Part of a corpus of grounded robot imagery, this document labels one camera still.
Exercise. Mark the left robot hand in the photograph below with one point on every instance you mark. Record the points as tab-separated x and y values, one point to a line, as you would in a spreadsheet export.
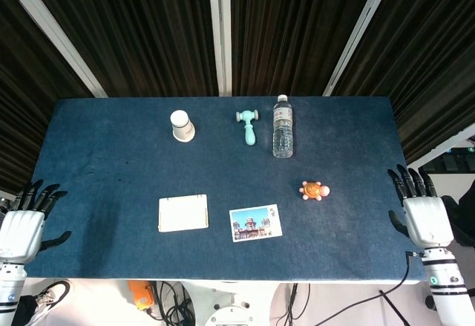
20	225

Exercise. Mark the blue table cloth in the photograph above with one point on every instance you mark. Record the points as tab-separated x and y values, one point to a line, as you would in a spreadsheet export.
222	188

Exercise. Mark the clear plastic water bottle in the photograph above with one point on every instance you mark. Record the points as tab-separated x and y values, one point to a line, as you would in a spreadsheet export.
283	127

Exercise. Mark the white curtain rail post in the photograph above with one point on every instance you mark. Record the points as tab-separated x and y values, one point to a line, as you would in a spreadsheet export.
219	32
358	32
55	34

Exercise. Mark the orange device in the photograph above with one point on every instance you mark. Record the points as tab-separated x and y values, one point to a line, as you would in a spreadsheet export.
143	295

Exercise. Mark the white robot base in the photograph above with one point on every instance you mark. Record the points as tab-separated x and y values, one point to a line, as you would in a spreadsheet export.
237	303

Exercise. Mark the dark brown curtain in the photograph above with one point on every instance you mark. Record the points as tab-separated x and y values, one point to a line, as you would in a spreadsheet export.
148	32

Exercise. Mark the orange-pink turtle toy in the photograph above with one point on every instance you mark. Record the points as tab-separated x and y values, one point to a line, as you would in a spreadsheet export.
314	191

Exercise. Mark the building picture postcard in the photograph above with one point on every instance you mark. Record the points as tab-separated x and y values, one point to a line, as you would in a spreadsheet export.
255	224

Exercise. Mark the teal toy hammer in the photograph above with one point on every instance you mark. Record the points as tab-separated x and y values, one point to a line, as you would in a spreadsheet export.
248	127

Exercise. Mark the white plastic tray lid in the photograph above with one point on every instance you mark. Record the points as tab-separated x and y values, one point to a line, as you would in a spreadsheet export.
183	213

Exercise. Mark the black white sneaker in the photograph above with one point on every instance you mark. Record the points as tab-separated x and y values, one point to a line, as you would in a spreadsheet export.
48	296

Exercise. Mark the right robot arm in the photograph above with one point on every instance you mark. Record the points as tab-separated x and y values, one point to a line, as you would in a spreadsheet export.
447	285

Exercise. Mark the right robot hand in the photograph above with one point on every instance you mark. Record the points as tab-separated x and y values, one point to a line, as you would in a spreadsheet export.
426	218

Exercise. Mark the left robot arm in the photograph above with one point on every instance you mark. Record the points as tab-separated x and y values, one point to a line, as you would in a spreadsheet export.
9	289

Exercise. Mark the white paper cup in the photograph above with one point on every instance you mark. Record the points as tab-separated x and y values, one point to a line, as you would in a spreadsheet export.
182	127

